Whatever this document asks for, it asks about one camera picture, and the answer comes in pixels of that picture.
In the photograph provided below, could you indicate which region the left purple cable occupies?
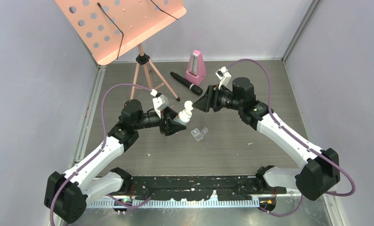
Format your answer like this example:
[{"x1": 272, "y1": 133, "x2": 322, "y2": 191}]
[{"x1": 49, "y1": 83, "x2": 158, "y2": 226}]

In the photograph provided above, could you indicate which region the clear plastic pill organizer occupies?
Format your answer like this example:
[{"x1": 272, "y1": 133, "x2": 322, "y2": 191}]
[{"x1": 191, "y1": 127, "x2": 209, "y2": 141}]

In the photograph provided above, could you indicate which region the white bottle cap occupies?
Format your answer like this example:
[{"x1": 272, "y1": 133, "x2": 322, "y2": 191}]
[{"x1": 184, "y1": 101, "x2": 193, "y2": 111}]

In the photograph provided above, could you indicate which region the pink metronome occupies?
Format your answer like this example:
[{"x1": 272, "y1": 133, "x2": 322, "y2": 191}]
[{"x1": 185, "y1": 50, "x2": 207, "y2": 85}]

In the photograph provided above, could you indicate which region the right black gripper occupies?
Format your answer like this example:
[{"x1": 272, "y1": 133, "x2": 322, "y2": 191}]
[{"x1": 192, "y1": 84, "x2": 243, "y2": 113}]

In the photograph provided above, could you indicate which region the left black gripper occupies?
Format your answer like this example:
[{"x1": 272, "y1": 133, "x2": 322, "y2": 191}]
[{"x1": 134, "y1": 106, "x2": 185, "y2": 135}]

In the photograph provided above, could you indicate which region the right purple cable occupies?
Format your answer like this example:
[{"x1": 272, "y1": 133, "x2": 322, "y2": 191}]
[{"x1": 224, "y1": 58, "x2": 356, "y2": 217}]

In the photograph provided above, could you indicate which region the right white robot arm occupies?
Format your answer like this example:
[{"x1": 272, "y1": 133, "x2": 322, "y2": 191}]
[{"x1": 192, "y1": 77, "x2": 340, "y2": 201}]

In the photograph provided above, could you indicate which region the purple cable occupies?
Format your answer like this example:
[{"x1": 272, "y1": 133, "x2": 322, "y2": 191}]
[
  {"x1": 49, "y1": 83, "x2": 158, "y2": 226},
  {"x1": 224, "y1": 58, "x2": 356, "y2": 217}
]

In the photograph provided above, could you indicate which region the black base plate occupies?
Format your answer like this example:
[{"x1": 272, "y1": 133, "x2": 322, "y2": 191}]
[{"x1": 111, "y1": 176, "x2": 286, "y2": 201}]

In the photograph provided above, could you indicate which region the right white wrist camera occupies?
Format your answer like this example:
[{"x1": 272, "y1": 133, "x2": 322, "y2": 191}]
[{"x1": 215, "y1": 66, "x2": 231, "y2": 89}]

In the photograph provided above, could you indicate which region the pink music stand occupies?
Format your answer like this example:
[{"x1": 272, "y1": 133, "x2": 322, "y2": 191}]
[{"x1": 55, "y1": 0, "x2": 186, "y2": 101}]

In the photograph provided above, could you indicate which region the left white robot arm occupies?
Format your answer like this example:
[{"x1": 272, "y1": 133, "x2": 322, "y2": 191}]
[{"x1": 44, "y1": 97, "x2": 193, "y2": 225}]

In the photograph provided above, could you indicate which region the white pill bottle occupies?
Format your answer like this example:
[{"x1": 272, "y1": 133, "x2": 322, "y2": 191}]
[{"x1": 173, "y1": 109, "x2": 192, "y2": 125}]

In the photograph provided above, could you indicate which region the black microphone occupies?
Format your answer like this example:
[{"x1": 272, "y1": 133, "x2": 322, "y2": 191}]
[{"x1": 170, "y1": 72, "x2": 203, "y2": 96}]

